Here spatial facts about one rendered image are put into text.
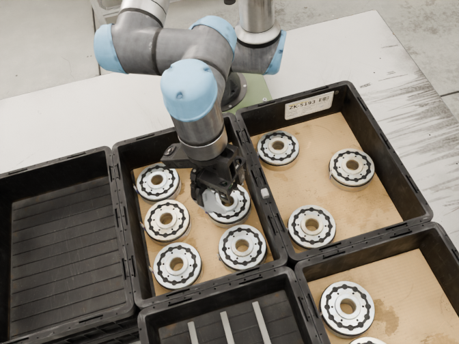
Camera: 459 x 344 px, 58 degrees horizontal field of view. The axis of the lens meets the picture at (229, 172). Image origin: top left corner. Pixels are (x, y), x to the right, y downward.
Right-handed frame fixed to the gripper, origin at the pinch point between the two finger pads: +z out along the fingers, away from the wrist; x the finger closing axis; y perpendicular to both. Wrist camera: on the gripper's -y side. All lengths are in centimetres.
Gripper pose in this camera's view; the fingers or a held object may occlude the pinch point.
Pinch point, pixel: (214, 196)
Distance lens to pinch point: 85.3
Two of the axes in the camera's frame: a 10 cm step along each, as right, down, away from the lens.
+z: 1.3, 5.3, 8.4
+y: 8.6, 3.6, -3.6
